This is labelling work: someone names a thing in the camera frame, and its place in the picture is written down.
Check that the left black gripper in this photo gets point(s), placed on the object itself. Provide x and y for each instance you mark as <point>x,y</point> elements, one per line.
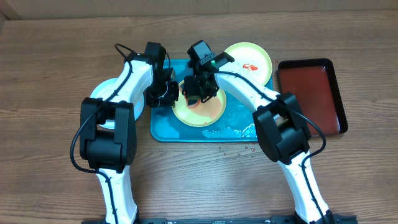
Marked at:
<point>170,101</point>

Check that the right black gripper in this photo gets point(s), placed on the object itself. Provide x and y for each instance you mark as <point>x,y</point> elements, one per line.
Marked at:
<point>199,92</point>

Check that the yellow-green plate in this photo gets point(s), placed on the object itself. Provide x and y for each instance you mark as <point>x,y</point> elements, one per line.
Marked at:
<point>253,60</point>
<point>199,114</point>

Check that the light blue plate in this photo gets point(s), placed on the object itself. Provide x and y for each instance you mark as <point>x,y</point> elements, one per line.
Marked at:
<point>103,88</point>

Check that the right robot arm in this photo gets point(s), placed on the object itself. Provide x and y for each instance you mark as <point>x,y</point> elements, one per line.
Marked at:
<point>281,128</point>

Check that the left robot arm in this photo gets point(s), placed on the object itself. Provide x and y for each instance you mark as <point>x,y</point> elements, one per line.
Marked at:
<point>107,135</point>

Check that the teal plastic tray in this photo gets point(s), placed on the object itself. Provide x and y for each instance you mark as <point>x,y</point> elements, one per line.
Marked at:
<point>234,125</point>

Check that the black red-lined tray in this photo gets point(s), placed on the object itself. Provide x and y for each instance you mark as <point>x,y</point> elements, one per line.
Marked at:
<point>314,83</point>

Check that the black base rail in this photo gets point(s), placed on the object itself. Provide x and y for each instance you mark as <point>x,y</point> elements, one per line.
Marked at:
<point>276,219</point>

